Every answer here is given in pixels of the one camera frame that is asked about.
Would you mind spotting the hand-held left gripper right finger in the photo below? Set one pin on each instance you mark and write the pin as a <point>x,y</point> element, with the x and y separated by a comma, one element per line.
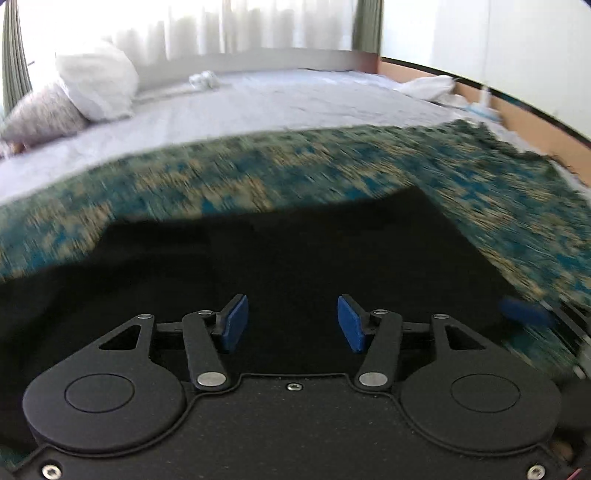
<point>353,323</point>

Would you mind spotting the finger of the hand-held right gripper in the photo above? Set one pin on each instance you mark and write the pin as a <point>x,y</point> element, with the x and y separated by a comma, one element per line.
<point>524,313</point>

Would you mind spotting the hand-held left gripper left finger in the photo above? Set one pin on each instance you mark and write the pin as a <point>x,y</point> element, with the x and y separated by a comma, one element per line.
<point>233,323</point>

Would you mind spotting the black pants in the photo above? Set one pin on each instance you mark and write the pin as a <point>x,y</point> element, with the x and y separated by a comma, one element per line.
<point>258,258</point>

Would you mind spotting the teal patterned blanket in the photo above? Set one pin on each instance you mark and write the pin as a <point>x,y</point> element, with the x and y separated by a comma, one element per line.
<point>323,170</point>

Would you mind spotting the light blue packet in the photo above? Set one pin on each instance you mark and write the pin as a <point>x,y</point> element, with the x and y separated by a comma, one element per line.
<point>485,110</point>

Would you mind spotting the white bed sheet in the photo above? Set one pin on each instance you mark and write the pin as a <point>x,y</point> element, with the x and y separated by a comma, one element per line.
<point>240,110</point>

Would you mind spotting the crumpled white cloth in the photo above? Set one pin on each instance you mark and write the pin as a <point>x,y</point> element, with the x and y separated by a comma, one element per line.
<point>203,81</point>

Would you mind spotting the white pillow at headboard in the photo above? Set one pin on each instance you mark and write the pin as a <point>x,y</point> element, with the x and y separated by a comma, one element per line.
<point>429,87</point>

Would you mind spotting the grey bed headboard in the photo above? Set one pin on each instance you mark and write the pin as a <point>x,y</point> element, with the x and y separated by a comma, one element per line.
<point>258,62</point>

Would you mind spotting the grey textured pillow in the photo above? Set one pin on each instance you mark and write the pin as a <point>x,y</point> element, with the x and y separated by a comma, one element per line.
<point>39,117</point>

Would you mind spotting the sheer white curtain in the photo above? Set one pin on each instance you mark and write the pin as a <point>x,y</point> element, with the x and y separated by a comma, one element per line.
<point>221,25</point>

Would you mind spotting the green curtain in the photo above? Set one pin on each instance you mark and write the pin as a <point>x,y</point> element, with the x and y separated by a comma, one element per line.
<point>368,25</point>
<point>14,50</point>

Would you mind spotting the wooden bed side rail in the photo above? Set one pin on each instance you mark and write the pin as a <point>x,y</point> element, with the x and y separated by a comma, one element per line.
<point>517,106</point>

